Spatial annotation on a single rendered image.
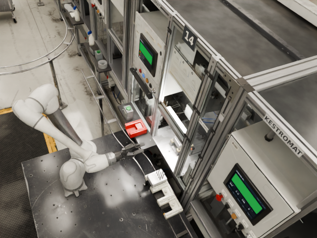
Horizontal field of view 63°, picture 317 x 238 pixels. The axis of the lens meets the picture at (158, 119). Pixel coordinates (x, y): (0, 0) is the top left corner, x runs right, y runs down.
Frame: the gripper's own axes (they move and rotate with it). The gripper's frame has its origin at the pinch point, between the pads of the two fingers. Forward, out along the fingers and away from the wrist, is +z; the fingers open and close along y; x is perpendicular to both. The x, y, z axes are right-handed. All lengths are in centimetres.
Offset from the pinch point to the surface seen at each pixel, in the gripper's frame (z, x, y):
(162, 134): 31.6, 17.6, -21.4
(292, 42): 75, -21, 88
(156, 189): 3.5, -25.0, -24.4
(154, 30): 23, 39, 69
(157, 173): 8.0, -16.6, -16.1
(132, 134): 5.0, 24.5, -16.3
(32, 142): -78, 122, -111
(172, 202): 9.7, -39.7, -23.4
